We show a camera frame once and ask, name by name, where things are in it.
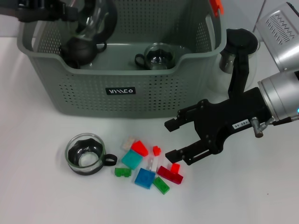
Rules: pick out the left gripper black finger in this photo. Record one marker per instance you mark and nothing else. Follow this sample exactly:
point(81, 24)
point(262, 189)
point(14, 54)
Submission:
point(69, 14)

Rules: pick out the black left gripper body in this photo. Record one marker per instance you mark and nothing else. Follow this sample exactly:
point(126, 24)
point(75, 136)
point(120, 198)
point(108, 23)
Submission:
point(30, 10)

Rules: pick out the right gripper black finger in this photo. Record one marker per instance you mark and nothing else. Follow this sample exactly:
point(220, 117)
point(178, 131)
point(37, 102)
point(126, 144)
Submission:
point(180, 119)
point(188, 155)

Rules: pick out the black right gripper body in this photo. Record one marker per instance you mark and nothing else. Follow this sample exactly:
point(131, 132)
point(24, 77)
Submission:
point(224, 116)

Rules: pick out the red small square block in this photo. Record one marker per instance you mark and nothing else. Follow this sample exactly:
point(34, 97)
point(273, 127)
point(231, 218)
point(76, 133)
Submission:
point(175, 168)

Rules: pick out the glass teacup with black holder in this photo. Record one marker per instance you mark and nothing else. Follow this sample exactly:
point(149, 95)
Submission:
point(98, 18)

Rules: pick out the glass jar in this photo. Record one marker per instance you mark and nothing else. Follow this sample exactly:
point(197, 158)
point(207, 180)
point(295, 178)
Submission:
point(158, 52)

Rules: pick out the dark red long block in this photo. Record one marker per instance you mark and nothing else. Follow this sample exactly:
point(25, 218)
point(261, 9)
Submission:
point(168, 176)

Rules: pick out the tiny red stud block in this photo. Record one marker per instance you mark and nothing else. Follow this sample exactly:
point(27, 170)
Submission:
point(156, 151)

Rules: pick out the white small block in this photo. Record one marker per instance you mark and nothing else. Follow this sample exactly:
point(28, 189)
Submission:
point(153, 164)

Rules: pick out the green rectangular block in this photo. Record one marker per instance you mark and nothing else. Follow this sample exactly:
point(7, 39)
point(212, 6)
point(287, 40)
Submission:
point(161, 185)

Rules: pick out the orange red sloped block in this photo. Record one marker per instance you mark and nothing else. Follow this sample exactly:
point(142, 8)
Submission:
point(139, 148)

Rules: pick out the blue square block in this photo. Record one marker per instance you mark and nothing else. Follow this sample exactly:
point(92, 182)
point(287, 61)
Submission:
point(144, 178)

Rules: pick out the teal square block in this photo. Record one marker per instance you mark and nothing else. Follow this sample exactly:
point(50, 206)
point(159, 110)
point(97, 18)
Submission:
point(131, 159)

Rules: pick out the translucent white pink block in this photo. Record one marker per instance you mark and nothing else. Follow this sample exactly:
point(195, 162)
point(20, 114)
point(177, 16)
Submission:
point(127, 142)

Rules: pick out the grey perforated plastic storage basket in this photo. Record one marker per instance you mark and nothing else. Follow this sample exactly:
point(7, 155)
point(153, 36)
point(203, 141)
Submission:
point(121, 102)

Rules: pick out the green car shaped block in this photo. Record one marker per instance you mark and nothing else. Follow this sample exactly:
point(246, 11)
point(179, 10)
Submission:
point(121, 172)

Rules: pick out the black ceramic teapot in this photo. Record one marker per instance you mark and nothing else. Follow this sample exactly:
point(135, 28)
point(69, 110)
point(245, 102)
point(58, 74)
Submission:
point(79, 51)

